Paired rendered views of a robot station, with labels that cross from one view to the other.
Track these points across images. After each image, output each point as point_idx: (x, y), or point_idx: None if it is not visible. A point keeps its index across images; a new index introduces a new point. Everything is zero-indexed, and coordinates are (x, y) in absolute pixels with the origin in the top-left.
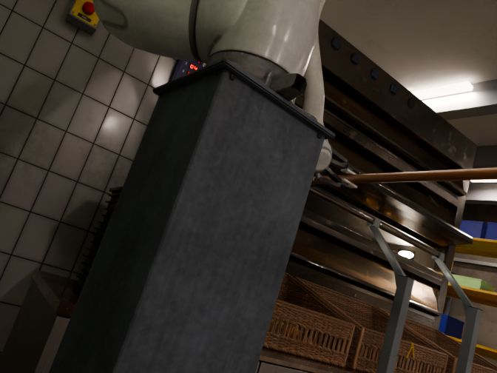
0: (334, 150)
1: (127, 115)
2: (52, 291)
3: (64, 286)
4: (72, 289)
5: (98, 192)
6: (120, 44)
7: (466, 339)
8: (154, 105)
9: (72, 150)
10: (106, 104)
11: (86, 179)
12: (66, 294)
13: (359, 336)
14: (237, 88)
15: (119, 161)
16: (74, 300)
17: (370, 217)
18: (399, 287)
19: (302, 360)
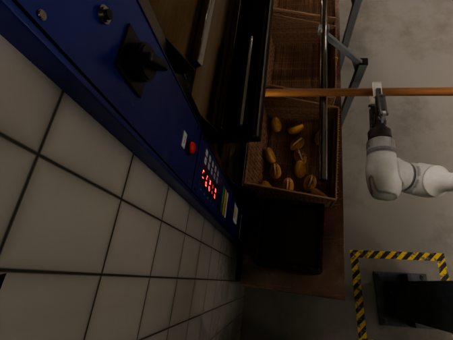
0: (386, 108)
1: (210, 256)
2: (319, 296)
3: (286, 279)
4: (293, 276)
5: (226, 260)
6: (182, 299)
7: (353, 17)
8: (208, 227)
9: (217, 295)
10: (206, 283)
11: (223, 273)
12: (320, 289)
13: (334, 100)
14: None
15: (221, 250)
16: (333, 289)
17: (327, 34)
18: (359, 71)
19: (342, 157)
